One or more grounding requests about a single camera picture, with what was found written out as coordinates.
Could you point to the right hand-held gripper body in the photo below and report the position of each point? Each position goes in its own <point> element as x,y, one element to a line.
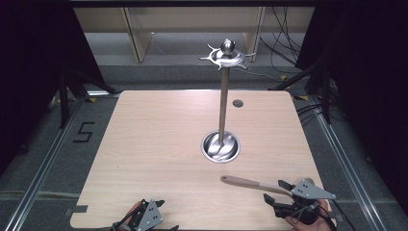
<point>308,199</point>

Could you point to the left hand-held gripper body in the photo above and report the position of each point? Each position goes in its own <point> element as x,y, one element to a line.
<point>151,215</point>

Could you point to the steel utensil stand with hooks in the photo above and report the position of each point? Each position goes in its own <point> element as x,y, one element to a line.
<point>223,106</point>

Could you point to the person's left hand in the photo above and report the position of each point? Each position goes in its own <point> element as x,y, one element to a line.
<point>134,209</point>

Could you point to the person's right hand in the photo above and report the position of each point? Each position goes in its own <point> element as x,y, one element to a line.
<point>316,221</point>

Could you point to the grey round table grommet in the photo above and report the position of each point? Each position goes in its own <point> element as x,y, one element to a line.
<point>238,103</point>

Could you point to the black metal stand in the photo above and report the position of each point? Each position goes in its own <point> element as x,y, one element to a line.
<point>64,99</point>
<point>325,96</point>

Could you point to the black curtain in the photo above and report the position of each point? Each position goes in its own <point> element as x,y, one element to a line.
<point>35,64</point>
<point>372,80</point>

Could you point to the beige wooden cabinet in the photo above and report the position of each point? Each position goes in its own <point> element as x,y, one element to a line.
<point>192,19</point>

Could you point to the aluminium floor rail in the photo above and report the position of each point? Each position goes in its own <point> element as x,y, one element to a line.
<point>349,179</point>
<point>41,170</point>

